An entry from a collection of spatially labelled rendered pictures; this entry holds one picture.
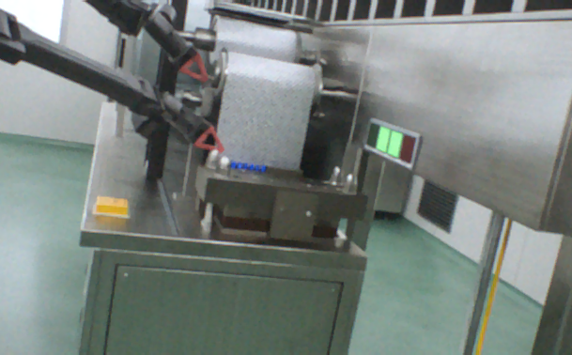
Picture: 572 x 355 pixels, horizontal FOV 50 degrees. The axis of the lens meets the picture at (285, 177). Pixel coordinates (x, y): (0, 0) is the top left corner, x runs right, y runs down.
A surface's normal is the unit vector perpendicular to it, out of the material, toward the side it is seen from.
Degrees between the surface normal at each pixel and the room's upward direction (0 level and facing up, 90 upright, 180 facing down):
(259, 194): 90
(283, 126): 90
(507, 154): 90
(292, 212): 90
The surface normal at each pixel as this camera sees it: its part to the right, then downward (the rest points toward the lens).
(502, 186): -0.95, -0.12
